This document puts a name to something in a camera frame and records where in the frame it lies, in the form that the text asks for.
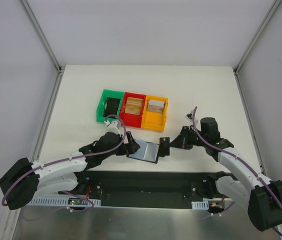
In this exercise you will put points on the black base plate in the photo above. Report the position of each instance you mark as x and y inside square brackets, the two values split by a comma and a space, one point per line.
[141, 189]

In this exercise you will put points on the right white cable duct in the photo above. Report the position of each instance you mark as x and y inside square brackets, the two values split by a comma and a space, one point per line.
[200, 205]

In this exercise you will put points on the white cable duct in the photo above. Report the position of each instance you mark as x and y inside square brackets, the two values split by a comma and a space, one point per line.
[64, 201]
[200, 205]

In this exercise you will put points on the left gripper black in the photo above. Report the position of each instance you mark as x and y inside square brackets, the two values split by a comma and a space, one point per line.
[128, 143]

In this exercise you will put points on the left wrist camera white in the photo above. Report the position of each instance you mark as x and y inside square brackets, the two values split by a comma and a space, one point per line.
[113, 126]

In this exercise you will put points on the dark grey credit card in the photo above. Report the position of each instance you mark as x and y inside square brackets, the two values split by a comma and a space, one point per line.
[164, 143]

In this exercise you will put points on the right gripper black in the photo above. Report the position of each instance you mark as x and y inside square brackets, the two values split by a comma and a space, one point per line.
[184, 137]

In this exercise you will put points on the left white cable duct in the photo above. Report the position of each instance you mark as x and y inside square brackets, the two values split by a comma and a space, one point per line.
[64, 201]

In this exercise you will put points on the aluminium frame post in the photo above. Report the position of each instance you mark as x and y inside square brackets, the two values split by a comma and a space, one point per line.
[40, 34]
[258, 34]

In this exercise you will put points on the wooden cards in red bin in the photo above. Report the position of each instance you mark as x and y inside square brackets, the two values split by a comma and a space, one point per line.
[133, 106]

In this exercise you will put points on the black leather card holder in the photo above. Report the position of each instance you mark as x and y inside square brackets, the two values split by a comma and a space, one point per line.
[148, 152]

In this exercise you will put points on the white cards in orange bin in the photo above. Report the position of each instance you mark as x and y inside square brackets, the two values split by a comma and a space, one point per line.
[156, 106]

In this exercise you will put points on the orange plastic bin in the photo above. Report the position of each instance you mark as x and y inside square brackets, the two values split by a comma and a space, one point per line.
[152, 120]

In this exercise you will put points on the right aluminium frame post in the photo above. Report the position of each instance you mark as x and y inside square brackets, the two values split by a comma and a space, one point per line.
[258, 34]

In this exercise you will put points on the green plastic bin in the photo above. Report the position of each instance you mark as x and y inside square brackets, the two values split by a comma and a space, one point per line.
[100, 108]

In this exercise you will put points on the left aluminium frame post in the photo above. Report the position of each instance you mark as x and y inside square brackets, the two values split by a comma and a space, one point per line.
[40, 34]

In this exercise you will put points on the red plastic bin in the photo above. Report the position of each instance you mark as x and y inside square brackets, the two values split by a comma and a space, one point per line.
[129, 119]

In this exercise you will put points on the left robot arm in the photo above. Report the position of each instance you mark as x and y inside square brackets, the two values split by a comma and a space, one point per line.
[22, 181]

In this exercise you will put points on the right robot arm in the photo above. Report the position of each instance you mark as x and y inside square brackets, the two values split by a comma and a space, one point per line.
[257, 194]

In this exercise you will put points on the black cards in green bin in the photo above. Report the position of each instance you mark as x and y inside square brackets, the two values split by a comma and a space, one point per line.
[111, 106]

